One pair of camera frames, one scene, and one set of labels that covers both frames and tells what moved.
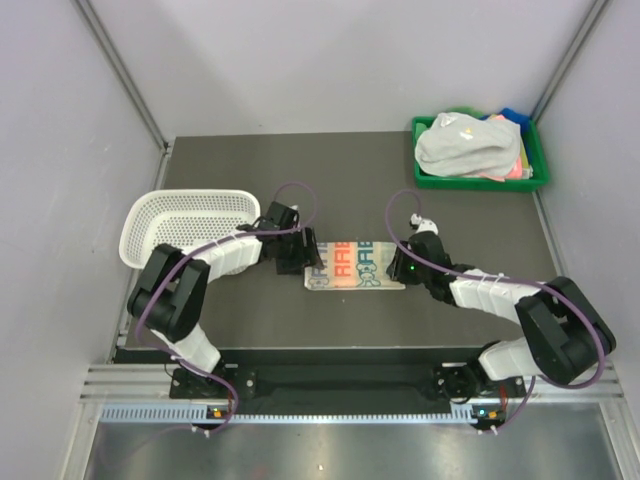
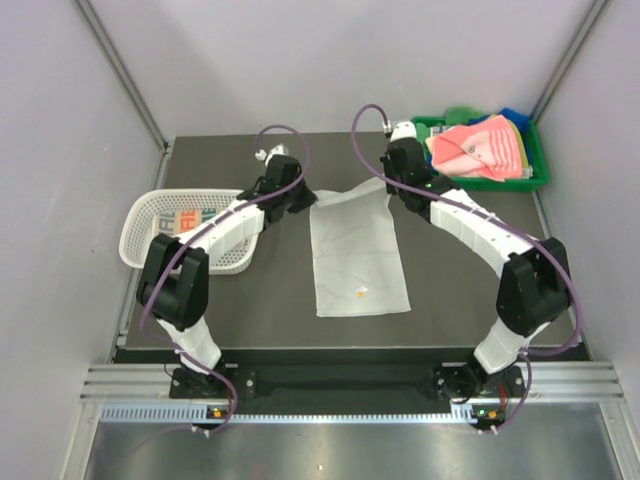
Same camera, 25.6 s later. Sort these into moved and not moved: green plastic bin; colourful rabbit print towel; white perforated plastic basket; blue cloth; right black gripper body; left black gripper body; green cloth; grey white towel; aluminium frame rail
Moved: right black gripper body; left black gripper body; colourful rabbit print towel; grey white towel
Not moved: white perforated plastic basket; blue cloth; green plastic bin; green cloth; aluminium frame rail
